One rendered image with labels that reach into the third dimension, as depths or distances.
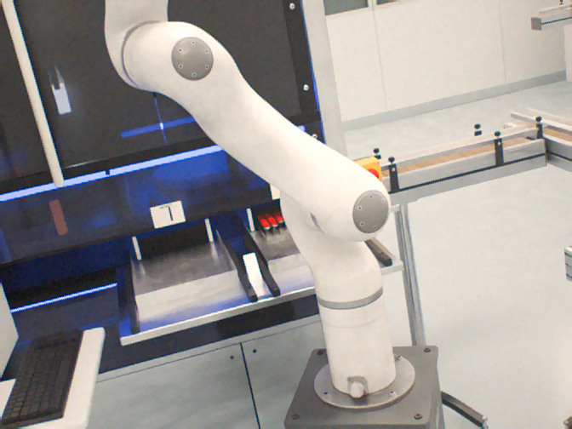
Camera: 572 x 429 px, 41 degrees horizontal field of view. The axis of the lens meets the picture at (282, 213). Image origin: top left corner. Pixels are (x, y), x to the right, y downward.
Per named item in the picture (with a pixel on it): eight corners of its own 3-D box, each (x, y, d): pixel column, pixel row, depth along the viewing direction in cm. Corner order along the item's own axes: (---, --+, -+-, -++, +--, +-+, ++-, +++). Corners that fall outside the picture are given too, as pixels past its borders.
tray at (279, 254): (245, 233, 224) (243, 223, 223) (328, 213, 228) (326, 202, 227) (270, 274, 192) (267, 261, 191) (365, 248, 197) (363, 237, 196)
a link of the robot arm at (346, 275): (341, 316, 128) (319, 183, 120) (286, 286, 144) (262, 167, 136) (397, 290, 133) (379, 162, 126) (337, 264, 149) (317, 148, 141)
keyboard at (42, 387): (31, 345, 196) (28, 336, 195) (84, 333, 197) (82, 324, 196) (-3, 433, 158) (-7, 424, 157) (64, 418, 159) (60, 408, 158)
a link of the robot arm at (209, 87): (357, 185, 138) (415, 201, 124) (323, 240, 137) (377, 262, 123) (147, 3, 112) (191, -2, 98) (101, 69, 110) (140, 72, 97)
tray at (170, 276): (132, 262, 219) (128, 251, 217) (219, 240, 223) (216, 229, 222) (138, 308, 187) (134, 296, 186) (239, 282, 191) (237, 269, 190)
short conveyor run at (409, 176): (349, 218, 232) (340, 169, 227) (334, 205, 246) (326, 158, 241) (549, 167, 243) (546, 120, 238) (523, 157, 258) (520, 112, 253)
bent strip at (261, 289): (247, 276, 194) (243, 255, 192) (258, 273, 194) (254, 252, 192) (258, 297, 181) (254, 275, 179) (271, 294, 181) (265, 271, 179)
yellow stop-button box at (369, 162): (351, 183, 226) (348, 160, 224) (374, 177, 227) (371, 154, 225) (360, 189, 219) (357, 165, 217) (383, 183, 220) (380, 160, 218)
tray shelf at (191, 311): (117, 272, 218) (115, 266, 218) (345, 214, 230) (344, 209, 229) (122, 346, 174) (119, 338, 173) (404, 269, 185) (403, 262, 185)
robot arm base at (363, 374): (410, 411, 130) (397, 317, 124) (305, 412, 136) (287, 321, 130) (420, 354, 147) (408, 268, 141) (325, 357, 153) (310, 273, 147)
